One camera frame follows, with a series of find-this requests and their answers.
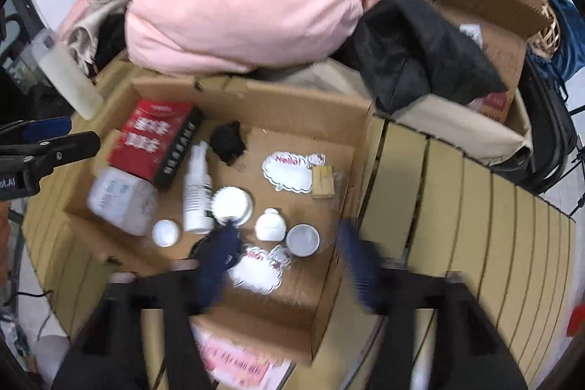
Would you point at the small white round jar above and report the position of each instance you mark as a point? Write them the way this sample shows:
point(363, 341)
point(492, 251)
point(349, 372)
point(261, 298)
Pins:
point(271, 226)

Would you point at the shallow cardboard tray box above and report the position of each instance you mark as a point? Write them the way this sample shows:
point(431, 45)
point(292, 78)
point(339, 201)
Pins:
point(292, 320)

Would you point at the tall white thermos bottle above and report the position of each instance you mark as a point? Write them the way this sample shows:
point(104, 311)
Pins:
point(59, 67)

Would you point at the large white pill bottle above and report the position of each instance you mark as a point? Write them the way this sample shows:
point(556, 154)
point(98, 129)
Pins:
point(129, 203)

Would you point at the blue bag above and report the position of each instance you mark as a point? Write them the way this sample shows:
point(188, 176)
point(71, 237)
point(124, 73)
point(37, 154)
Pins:
point(568, 59)

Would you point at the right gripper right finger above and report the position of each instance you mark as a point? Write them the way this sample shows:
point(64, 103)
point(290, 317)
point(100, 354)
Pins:
point(469, 352)

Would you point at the small white spray bottle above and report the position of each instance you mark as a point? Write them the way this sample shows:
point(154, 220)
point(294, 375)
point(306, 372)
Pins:
point(198, 217)

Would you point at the cardboard box right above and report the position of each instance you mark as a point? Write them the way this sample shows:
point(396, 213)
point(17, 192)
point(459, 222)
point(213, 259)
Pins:
point(477, 106)

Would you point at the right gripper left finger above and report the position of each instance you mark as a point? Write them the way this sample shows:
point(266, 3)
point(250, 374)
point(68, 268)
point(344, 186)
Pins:
point(108, 351)

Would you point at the red patterned box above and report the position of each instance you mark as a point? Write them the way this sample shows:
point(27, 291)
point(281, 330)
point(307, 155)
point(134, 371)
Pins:
point(155, 139)

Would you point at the white round jar lid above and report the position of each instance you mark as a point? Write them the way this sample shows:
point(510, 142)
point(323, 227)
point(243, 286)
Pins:
point(303, 240)

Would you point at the beige crumpled clothes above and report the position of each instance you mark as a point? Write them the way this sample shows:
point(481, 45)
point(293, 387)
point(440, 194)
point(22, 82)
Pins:
point(94, 33)

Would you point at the woven rattan basket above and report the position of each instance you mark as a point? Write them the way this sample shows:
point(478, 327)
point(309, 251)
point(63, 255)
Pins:
point(546, 42)

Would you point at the hello sticker upper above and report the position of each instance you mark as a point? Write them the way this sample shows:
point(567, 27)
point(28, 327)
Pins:
point(291, 172)

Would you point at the red object at edge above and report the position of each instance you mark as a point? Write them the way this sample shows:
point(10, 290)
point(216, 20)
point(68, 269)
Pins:
point(576, 321)

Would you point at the small tan wooden block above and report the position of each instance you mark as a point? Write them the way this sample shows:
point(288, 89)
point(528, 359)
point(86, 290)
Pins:
point(323, 186)

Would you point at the hello sticker lower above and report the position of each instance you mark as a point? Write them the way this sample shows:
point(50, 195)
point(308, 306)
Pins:
point(260, 270)

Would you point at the black hair scrunchie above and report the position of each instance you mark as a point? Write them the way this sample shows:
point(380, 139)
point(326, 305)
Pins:
point(227, 143)

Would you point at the pink pouch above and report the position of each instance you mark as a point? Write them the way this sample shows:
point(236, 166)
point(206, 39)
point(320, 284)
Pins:
point(239, 367)

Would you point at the black garment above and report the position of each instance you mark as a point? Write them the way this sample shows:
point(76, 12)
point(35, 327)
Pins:
point(405, 50)

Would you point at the hello sticker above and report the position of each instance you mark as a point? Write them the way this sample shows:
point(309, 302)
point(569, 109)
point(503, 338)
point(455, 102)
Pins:
point(260, 270)
point(291, 172)

